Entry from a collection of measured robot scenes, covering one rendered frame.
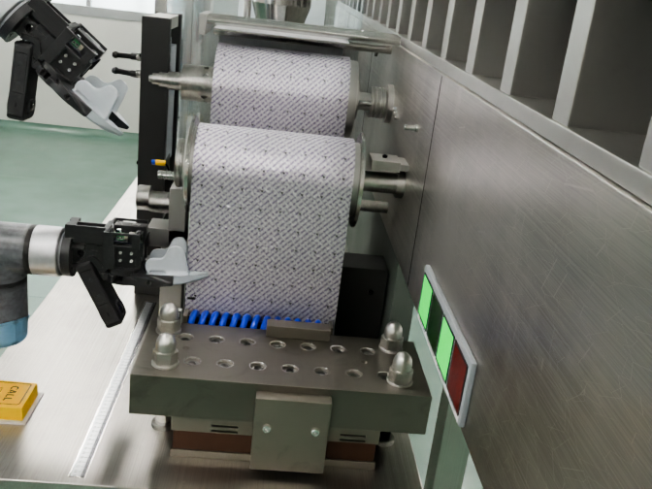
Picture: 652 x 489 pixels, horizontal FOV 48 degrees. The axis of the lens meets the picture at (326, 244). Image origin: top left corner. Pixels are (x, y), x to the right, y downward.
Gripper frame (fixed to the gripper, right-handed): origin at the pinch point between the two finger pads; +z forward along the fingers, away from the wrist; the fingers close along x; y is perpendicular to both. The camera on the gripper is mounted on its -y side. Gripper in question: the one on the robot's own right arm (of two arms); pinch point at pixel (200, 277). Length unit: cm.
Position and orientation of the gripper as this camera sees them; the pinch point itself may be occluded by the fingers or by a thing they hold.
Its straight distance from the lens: 114.9
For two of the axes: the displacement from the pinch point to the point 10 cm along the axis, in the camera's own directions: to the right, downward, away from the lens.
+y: 1.1, -9.4, -3.4
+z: 9.9, 0.9, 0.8
